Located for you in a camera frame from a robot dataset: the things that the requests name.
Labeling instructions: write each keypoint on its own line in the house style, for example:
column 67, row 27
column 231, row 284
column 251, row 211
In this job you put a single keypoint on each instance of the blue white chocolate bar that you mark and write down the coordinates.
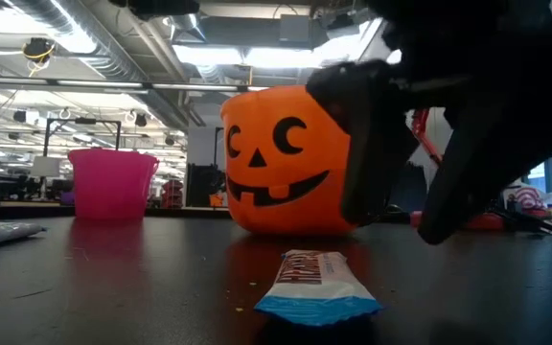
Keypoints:
column 3, row 231
column 319, row 292

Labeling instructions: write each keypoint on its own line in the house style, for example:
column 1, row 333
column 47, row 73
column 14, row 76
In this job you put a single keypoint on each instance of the silver ceiling duct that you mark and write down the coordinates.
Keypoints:
column 108, row 57

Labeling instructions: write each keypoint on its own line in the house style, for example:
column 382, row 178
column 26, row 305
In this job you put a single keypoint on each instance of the pink plastic bucket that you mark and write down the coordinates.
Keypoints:
column 113, row 187

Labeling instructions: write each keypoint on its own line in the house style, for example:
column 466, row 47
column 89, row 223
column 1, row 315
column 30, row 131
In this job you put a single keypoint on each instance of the black equipment case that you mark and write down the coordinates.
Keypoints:
column 201, row 182

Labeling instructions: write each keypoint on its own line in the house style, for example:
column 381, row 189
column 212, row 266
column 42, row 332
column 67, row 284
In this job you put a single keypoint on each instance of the red white striped bag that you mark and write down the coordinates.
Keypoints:
column 527, row 197

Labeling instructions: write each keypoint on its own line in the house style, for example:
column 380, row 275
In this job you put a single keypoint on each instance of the purple cup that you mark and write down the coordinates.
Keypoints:
column 66, row 198

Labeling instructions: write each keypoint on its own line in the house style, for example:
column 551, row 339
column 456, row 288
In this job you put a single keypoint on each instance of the black table mat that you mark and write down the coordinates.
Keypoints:
column 113, row 297

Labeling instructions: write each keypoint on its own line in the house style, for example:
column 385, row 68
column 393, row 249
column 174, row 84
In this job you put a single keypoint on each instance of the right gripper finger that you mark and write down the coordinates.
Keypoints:
column 487, row 163
column 376, row 144

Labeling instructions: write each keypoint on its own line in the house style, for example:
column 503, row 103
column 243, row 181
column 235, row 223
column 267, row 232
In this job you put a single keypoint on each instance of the ceiling light panel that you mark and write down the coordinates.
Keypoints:
column 209, row 55

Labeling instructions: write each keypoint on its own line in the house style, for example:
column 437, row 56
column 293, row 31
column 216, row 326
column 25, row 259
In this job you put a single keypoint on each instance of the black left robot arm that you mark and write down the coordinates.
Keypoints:
column 161, row 7

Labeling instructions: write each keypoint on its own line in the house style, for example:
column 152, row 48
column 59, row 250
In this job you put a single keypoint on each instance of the grey ceiling box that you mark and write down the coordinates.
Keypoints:
column 295, row 29

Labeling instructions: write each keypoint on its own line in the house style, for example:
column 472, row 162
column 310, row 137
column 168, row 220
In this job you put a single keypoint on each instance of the orange pumpkin face bucket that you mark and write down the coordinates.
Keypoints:
column 305, row 220

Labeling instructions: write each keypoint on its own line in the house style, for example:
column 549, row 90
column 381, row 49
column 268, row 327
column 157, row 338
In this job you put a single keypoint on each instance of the long tube light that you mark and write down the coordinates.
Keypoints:
column 98, row 85

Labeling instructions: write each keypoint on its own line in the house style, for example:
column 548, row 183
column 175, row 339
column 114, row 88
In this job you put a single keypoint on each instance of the red desk lamp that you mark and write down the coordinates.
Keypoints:
column 420, row 127

